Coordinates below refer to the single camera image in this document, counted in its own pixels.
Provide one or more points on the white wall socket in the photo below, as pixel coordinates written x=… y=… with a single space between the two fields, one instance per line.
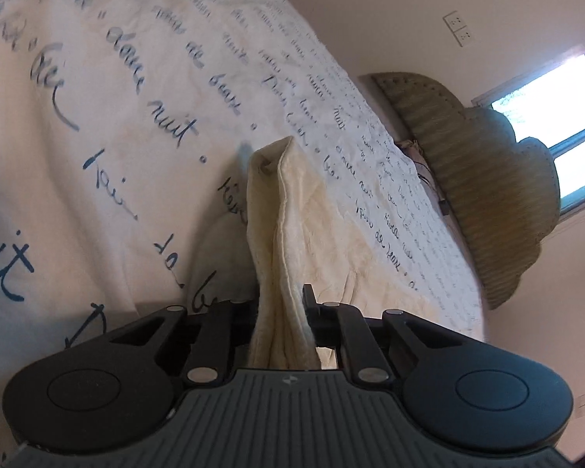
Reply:
x=464 y=37
x=453 y=19

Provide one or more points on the window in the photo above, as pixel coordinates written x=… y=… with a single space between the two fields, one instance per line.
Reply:
x=560 y=122

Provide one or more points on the white script-printed blanket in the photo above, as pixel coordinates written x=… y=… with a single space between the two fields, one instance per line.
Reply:
x=126 y=156

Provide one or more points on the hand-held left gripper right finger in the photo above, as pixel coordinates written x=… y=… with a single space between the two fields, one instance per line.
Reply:
x=312 y=317

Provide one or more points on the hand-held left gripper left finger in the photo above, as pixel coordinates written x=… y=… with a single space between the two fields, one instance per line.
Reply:
x=243 y=317

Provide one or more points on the woven scalloped headboard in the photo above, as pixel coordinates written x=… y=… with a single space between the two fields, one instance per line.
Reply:
x=487 y=190

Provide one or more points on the cream pants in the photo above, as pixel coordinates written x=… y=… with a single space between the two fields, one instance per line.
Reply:
x=292 y=234

